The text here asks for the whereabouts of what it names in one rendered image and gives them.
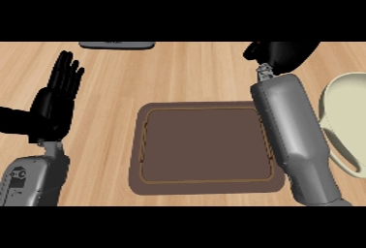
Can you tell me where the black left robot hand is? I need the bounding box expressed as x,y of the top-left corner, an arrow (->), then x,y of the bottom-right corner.
0,49 -> 86,144

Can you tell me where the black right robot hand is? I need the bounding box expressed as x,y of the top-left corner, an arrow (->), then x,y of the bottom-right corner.
242,41 -> 322,73

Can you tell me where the cream pot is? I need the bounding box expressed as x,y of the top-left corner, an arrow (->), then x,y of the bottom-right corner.
318,72 -> 366,178

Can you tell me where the brown tray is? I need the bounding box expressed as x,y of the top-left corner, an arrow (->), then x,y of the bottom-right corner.
127,101 -> 287,196

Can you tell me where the dark grey appliance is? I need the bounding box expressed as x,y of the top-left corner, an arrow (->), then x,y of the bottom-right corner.
79,41 -> 157,50

